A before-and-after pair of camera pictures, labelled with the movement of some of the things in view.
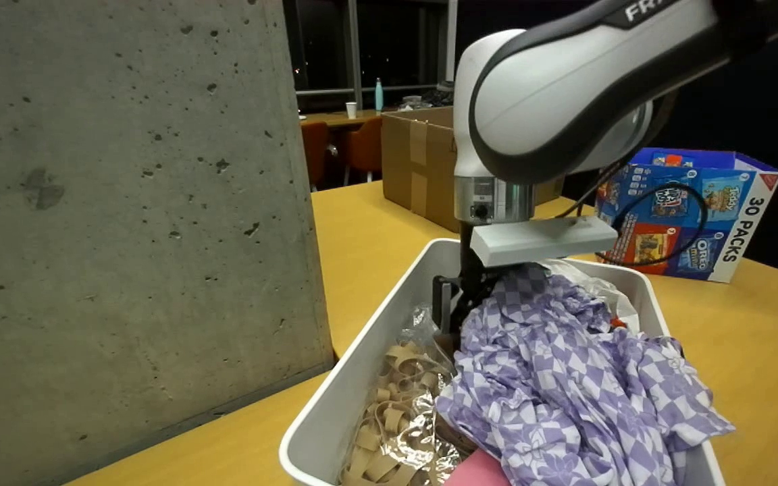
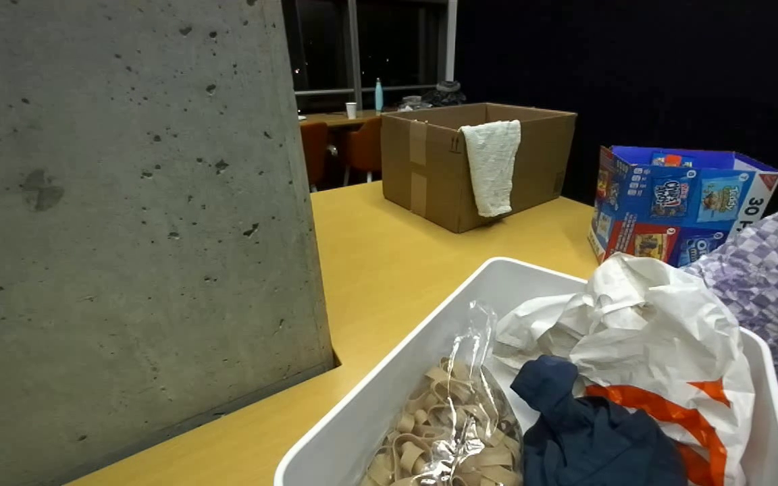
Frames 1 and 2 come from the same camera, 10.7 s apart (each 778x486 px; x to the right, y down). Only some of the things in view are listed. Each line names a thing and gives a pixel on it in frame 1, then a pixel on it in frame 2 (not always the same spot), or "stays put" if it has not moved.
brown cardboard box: [419, 166] stays put
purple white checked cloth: [566, 394] to [767, 274]
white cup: [351, 108] stays put
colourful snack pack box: [684, 212] stays put
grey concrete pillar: [137, 239] stays put
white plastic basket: [315, 453] to [339, 440]
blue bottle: [380, 93] stays put
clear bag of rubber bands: [401, 437] to [463, 428]
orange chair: [345, 154] stays put
